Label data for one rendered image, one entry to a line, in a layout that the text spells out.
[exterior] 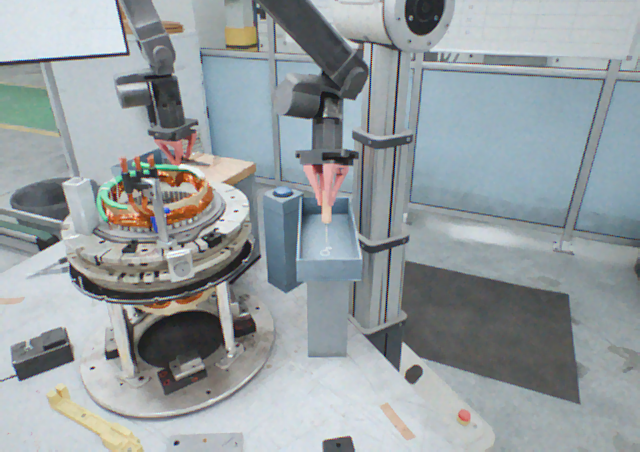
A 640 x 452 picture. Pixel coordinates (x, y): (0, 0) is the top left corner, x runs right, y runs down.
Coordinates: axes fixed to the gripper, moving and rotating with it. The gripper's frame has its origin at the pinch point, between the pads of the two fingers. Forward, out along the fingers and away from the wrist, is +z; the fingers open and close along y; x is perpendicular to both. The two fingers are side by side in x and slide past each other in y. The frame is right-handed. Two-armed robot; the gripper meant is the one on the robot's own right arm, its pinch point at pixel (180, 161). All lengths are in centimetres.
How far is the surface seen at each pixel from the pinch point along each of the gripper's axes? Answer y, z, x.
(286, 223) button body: -1.7, 12.5, 26.4
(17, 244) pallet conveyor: 5, 37, -71
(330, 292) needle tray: 14.5, 15.2, 44.5
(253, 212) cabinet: -10.5, 17.0, 11.3
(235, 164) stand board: -10.0, 3.5, 8.1
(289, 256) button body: -1.7, 21.8, 26.4
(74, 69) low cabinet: -136, 15, -206
